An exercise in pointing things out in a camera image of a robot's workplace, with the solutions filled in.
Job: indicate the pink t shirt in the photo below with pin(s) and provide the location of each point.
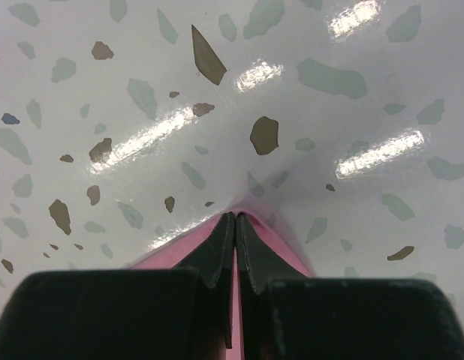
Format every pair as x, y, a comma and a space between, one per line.
174, 251

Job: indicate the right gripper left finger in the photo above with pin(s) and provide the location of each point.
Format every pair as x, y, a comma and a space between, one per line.
183, 312

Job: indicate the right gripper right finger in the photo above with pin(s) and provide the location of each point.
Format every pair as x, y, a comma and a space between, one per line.
286, 315

